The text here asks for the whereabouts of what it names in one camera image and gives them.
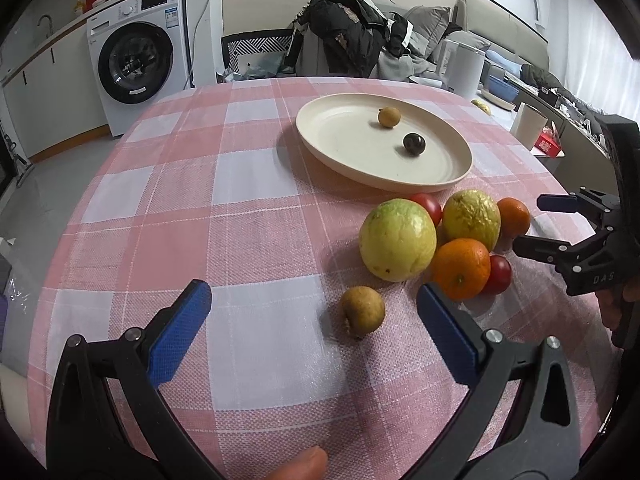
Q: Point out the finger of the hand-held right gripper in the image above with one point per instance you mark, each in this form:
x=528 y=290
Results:
x=537 y=249
x=555 y=203

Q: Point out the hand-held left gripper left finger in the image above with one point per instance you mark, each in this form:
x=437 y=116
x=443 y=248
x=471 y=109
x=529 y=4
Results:
x=182 y=330

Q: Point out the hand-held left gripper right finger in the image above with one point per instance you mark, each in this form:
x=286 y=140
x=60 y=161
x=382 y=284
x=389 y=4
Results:
x=445 y=330

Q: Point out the orange tangerine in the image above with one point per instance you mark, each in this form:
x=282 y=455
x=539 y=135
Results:
x=515 y=217
x=460 y=268

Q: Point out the red tomato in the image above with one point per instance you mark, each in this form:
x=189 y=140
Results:
x=500 y=275
x=429 y=206

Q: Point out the wrinkled yellow-green guava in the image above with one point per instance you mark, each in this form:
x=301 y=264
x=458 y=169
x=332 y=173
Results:
x=471 y=220

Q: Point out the brown longan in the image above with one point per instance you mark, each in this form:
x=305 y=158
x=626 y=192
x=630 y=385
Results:
x=363 y=311

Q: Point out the smooth yellow-green guava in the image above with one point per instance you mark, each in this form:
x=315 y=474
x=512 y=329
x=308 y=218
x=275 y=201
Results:
x=397 y=240

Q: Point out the cream round plate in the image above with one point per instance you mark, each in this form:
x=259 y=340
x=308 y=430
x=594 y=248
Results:
x=350 y=135

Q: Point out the person's right hand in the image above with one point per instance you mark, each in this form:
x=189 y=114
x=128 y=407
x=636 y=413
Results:
x=607 y=305

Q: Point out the person's left hand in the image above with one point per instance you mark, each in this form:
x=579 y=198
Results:
x=300 y=465

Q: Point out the red tissue box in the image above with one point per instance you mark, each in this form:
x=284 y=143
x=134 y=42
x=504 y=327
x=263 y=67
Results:
x=547 y=144

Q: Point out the white cup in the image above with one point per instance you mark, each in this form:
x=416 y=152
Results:
x=527 y=125

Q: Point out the beige dish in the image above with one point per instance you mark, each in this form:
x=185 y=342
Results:
x=500 y=102

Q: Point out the pink checkered tablecloth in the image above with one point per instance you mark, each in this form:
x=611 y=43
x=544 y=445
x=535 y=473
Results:
x=200 y=210

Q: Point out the small yellow-green fruit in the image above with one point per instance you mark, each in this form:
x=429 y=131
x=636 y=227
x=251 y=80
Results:
x=481 y=106

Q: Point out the dark grey blanket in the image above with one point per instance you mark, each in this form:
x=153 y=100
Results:
x=545 y=80

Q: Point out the blue bowl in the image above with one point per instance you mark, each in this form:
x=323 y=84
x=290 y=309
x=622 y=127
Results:
x=502 y=87

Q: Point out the dark purple plum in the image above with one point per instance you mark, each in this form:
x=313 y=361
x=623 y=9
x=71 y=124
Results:
x=414 y=144

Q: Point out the light blue pillow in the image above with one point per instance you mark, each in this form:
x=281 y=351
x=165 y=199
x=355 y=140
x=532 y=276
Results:
x=502 y=59

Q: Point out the white electric kettle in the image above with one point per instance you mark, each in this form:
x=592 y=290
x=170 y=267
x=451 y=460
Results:
x=465 y=70

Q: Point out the yellowish longan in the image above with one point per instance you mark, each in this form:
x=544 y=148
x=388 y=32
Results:
x=389 y=117

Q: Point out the grey sofa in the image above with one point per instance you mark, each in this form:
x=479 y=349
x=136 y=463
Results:
x=500 y=20

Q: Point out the grey cushion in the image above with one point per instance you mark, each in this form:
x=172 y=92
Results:
x=427 y=30

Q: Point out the pile of black clothes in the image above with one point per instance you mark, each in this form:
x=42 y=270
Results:
x=345 y=30

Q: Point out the white washing machine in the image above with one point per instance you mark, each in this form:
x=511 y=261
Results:
x=135 y=60

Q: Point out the chair with patterned backrest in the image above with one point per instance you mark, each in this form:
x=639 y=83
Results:
x=250 y=45

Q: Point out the metal faucet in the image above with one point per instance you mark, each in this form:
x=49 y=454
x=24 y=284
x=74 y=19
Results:
x=45 y=22

